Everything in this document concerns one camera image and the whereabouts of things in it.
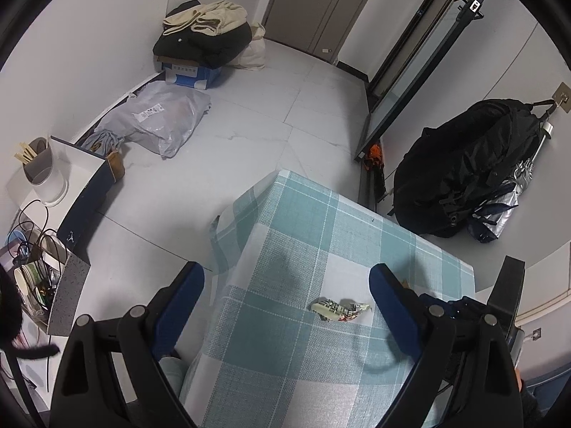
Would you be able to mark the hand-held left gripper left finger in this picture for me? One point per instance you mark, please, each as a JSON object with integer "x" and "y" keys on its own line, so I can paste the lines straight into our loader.
{"x": 178, "y": 310}

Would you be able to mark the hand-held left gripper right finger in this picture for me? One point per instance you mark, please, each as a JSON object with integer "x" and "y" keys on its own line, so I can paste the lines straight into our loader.
{"x": 395, "y": 310}

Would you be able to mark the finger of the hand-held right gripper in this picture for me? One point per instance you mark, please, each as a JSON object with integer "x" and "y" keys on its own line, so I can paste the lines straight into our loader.
{"x": 464, "y": 308}

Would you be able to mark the red white wrapper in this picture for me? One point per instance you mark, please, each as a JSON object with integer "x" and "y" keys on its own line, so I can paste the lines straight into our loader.
{"x": 332, "y": 307}

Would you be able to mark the person's right forearm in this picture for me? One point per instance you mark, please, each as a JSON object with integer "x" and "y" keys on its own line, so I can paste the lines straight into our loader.
{"x": 528, "y": 405}

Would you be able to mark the pale blue cloth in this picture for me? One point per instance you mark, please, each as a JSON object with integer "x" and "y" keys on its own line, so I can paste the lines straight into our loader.
{"x": 174, "y": 379}

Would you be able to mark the silver folded umbrella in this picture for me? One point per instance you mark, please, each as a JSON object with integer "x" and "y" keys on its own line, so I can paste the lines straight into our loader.
{"x": 499, "y": 214}

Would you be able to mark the grey speckled storage box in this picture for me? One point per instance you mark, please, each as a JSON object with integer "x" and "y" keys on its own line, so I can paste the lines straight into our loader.
{"x": 69, "y": 290}

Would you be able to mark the teal checked tablecloth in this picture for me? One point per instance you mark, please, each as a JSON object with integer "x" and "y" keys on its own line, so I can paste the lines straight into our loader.
{"x": 290, "y": 240}

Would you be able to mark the black backpack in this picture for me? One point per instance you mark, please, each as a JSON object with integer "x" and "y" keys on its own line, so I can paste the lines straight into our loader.
{"x": 459, "y": 165}

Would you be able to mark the navy white box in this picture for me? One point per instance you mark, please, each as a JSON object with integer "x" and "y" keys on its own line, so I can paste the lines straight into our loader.
{"x": 84, "y": 196}

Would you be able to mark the small brown object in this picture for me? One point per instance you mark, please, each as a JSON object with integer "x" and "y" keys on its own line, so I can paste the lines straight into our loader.
{"x": 115, "y": 167}

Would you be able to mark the white green paper cup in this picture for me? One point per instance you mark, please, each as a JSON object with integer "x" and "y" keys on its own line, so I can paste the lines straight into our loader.
{"x": 24, "y": 281}

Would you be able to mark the orange black object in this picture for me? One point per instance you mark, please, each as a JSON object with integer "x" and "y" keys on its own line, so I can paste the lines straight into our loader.
{"x": 374, "y": 154}

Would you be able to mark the small blue bowl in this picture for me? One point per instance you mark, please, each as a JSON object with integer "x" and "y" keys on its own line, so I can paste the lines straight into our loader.
{"x": 15, "y": 237}

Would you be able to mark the white utensil holder cup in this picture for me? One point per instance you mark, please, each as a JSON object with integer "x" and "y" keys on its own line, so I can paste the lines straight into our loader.
{"x": 49, "y": 183}

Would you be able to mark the dark grey cloth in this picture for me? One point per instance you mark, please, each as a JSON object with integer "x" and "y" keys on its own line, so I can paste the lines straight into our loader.
{"x": 100, "y": 140}

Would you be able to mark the grey plastic mailing bag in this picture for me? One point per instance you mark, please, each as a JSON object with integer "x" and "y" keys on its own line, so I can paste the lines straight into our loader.
{"x": 156, "y": 116}

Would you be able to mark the wooden chopsticks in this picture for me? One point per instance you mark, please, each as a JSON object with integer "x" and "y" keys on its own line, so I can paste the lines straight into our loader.
{"x": 24, "y": 155}

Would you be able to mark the blue cardboard box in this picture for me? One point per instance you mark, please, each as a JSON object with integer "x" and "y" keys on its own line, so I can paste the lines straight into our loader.
{"x": 192, "y": 76}

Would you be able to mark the black framed glass door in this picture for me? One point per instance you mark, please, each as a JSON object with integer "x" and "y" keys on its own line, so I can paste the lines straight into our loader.
{"x": 415, "y": 53}

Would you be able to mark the black folded clothes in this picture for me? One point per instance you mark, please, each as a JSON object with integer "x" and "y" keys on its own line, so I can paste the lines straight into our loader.
{"x": 209, "y": 49}

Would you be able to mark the cream tote bag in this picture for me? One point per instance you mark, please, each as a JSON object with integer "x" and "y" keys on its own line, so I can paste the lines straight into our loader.
{"x": 254, "y": 53}

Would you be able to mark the black white door latch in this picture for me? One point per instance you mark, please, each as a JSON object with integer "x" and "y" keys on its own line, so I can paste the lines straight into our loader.
{"x": 473, "y": 6}

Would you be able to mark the beige folded clothes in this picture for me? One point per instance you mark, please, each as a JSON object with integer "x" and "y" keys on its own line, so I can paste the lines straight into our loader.
{"x": 214, "y": 15}

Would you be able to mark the grey room door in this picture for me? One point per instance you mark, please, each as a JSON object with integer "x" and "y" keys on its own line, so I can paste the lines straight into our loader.
{"x": 308, "y": 4}

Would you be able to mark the wall socket plate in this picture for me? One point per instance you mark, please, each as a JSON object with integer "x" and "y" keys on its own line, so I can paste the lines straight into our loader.
{"x": 533, "y": 335}

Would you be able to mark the metal wall hook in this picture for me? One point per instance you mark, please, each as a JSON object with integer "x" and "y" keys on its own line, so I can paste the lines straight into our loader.
{"x": 563, "y": 96}

